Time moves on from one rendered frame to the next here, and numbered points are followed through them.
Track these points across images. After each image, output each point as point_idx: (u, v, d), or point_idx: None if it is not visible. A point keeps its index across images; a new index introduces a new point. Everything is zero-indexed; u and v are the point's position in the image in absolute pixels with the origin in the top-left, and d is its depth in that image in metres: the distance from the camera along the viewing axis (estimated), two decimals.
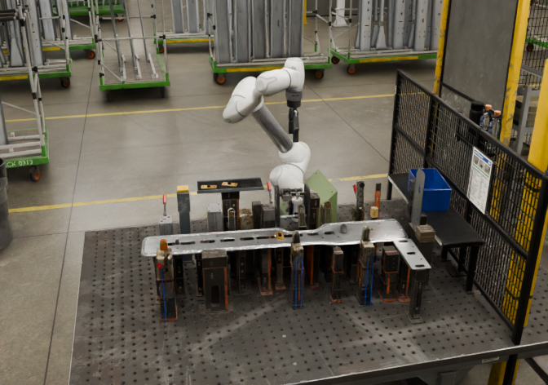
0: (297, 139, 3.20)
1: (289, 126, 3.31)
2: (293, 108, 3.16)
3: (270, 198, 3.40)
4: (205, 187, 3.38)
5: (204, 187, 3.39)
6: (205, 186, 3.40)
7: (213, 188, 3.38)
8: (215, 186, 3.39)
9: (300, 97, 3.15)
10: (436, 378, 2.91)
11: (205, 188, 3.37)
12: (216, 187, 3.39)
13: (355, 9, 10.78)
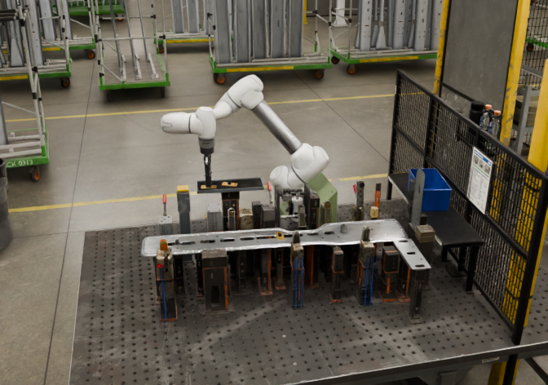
0: (209, 183, 3.36)
1: None
2: (205, 154, 3.27)
3: (270, 198, 3.40)
4: (205, 187, 3.38)
5: (204, 187, 3.39)
6: (205, 186, 3.40)
7: (213, 188, 3.38)
8: (215, 186, 3.39)
9: (211, 144, 3.25)
10: (436, 378, 2.91)
11: (205, 188, 3.37)
12: (216, 187, 3.39)
13: (355, 9, 10.78)
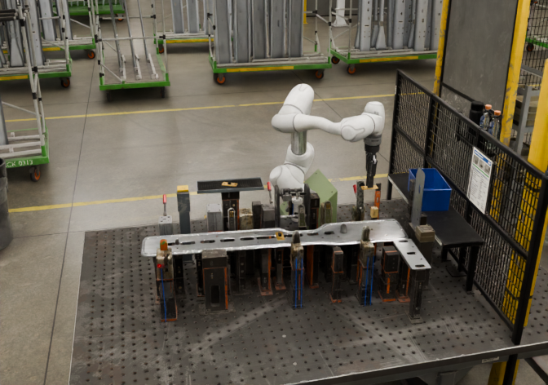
0: (372, 184, 3.15)
1: (367, 179, 3.16)
2: (373, 152, 3.05)
3: (270, 198, 3.40)
4: (365, 188, 3.16)
5: (364, 188, 3.17)
6: (364, 187, 3.18)
7: (374, 188, 3.16)
8: (376, 186, 3.18)
9: (380, 142, 3.04)
10: (436, 378, 2.91)
11: (366, 188, 3.15)
12: (377, 187, 3.17)
13: (355, 9, 10.78)
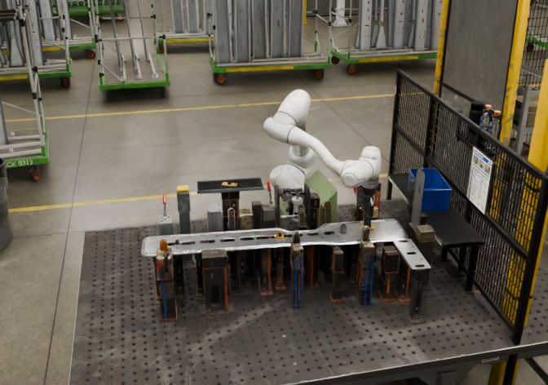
0: (369, 224, 3.24)
1: (364, 219, 3.25)
2: (369, 195, 3.15)
3: (270, 198, 3.40)
4: (363, 227, 3.25)
5: (362, 227, 3.26)
6: (362, 226, 3.27)
7: (372, 227, 3.25)
8: (373, 226, 3.27)
9: (377, 185, 3.13)
10: (436, 378, 2.91)
11: None
12: (374, 227, 3.26)
13: (355, 9, 10.78)
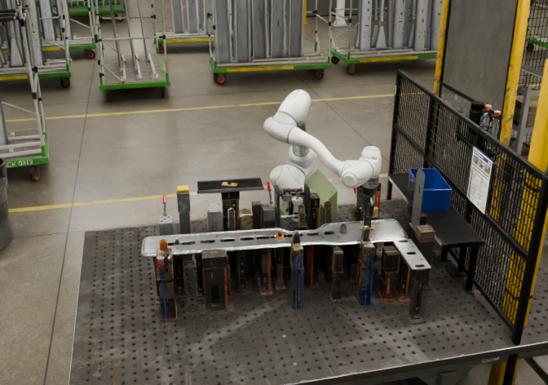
0: (369, 224, 3.24)
1: (364, 219, 3.25)
2: (369, 195, 3.15)
3: (270, 198, 3.40)
4: (363, 227, 3.25)
5: (362, 227, 3.26)
6: (362, 226, 3.27)
7: (372, 227, 3.25)
8: (373, 226, 3.27)
9: (377, 185, 3.13)
10: (436, 378, 2.91)
11: None
12: (374, 227, 3.26)
13: (355, 9, 10.78)
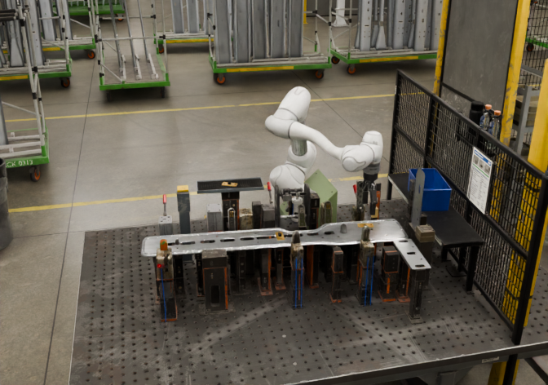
0: (373, 211, 3.15)
1: (363, 196, 3.26)
2: (371, 181, 3.12)
3: (270, 198, 3.40)
4: (361, 224, 3.30)
5: (360, 225, 3.29)
6: (361, 226, 3.28)
7: (369, 224, 3.31)
8: (372, 225, 3.30)
9: (377, 170, 3.10)
10: (436, 378, 2.91)
11: (361, 223, 3.31)
12: (373, 224, 3.30)
13: (355, 9, 10.78)
